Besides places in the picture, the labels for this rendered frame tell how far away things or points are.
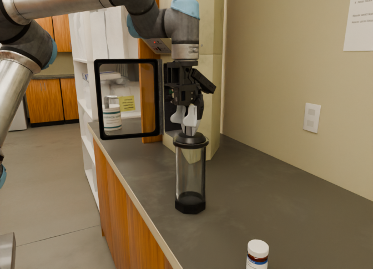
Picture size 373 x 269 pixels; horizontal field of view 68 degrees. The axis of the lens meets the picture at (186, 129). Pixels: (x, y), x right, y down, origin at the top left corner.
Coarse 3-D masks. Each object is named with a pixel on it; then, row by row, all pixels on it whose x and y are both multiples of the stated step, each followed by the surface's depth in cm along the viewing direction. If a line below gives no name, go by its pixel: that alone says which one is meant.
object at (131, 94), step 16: (112, 64) 132; (128, 64) 134; (144, 64) 136; (112, 80) 134; (128, 80) 136; (144, 80) 138; (112, 96) 136; (128, 96) 138; (144, 96) 140; (112, 112) 138; (128, 112) 140; (144, 112) 142; (112, 128) 140; (128, 128) 142; (144, 128) 144
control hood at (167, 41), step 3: (162, 39) 113; (165, 39) 110; (168, 39) 108; (171, 39) 106; (165, 42) 113; (168, 42) 111; (171, 42) 109; (168, 45) 114; (171, 45) 112; (150, 48) 135; (171, 48) 115; (153, 51) 136; (171, 51) 117
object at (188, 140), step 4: (188, 128) 81; (188, 132) 82; (196, 132) 86; (180, 136) 81; (184, 136) 81; (188, 136) 81; (192, 136) 81; (196, 136) 81; (200, 136) 81; (204, 136) 83; (180, 140) 80; (184, 140) 80; (188, 140) 79; (192, 140) 79; (196, 140) 80; (200, 140) 80; (204, 140) 82
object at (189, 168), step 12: (180, 144) 79; (192, 144) 78; (180, 156) 81; (192, 156) 80; (204, 156) 83; (180, 168) 82; (192, 168) 81; (204, 168) 84; (180, 180) 83; (192, 180) 82; (180, 192) 84; (192, 192) 83; (192, 204) 84
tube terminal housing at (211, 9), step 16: (160, 0) 130; (208, 0) 109; (208, 16) 111; (208, 32) 112; (208, 48) 114; (208, 64) 116; (208, 96) 120; (208, 112) 122; (208, 128) 124; (208, 144) 126
